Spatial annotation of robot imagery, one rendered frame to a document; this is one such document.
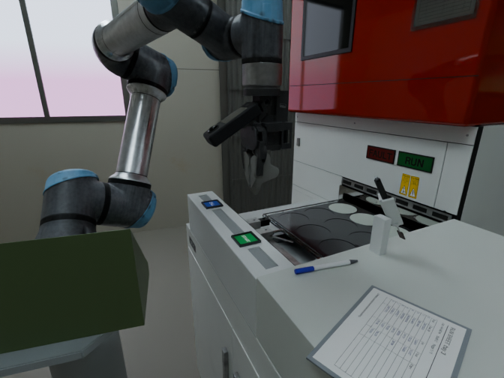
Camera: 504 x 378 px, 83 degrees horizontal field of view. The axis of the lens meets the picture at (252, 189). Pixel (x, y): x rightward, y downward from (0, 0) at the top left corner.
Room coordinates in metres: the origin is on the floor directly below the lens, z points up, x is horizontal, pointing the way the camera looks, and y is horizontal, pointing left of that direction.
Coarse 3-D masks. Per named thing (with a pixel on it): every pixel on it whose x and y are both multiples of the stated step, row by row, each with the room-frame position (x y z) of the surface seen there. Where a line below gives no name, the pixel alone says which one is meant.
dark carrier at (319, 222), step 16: (304, 208) 0.97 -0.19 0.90; (320, 208) 0.97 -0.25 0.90; (288, 224) 0.83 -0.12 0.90; (304, 224) 0.83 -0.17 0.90; (320, 224) 0.83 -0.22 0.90; (336, 224) 0.84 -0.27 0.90; (352, 224) 0.84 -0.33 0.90; (304, 240) 0.73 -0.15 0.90; (320, 240) 0.73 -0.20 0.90; (336, 240) 0.73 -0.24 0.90; (352, 240) 0.73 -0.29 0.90; (368, 240) 0.73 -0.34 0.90
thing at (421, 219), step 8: (344, 192) 1.10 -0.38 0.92; (352, 192) 1.06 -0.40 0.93; (360, 192) 1.03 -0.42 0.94; (368, 200) 0.99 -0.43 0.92; (376, 200) 0.96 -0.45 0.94; (400, 208) 0.87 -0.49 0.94; (408, 216) 0.84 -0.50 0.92; (416, 216) 0.82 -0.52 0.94; (424, 216) 0.80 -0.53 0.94; (424, 224) 0.79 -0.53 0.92; (432, 224) 0.77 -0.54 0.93
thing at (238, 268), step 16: (208, 192) 0.98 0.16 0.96; (192, 208) 0.90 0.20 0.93; (224, 208) 0.82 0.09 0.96; (192, 224) 0.91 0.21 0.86; (208, 224) 0.73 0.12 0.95; (224, 224) 0.71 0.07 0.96; (240, 224) 0.71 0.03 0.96; (208, 240) 0.74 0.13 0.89; (224, 240) 0.62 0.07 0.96; (208, 256) 0.75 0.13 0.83; (224, 256) 0.62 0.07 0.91; (240, 256) 0.54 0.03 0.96; (256, 256) 0.55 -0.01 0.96; (272, 256) 0.54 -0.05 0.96; (224, 272) 0.62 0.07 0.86; (240, 272) 0.53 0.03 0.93; (256, 272) 0.48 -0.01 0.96; (240, 288) 0.53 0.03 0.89; (240, 304) 0.53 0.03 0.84
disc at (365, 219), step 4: (352, 216) 0.90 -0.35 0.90; (356, 216) 0.90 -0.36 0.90; (360, 216) 0.90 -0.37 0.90; (364, 216) 0.90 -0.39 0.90; (368, 216) 0.90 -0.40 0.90; (372, 216) 0.90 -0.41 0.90; (352, 220) 0.86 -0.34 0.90; (356, 220) 0.86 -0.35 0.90; (360, 220) 0.86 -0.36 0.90; (364, 220) 0.86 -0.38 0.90; (368, 220) 0.86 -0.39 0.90; (372, 220) 0.86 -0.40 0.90; (364, 224) 0.83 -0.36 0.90; (368, 224) 0.83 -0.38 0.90; (372, 224) 0.83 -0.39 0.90
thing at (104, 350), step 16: (96, 336) 0.46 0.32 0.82; (112, 336) 0.56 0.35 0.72; (16, 352) 0.42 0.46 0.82; (32, 352) 0.42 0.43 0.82; (48, 352) 0.42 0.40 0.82; (64, 352) 0.42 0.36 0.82; (80, 352) 0.43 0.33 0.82; (96, 352) 0.51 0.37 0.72; (112, 352) 0.55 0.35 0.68; (0, 368) 0.39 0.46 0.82; (16, 368) 0.40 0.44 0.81; (32, 368) 0.40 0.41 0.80; (64, 368) 0.49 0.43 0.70; (80, 368) 0.49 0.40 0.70; (96, 368) 0.51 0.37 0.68; (112, 368) 0.54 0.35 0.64
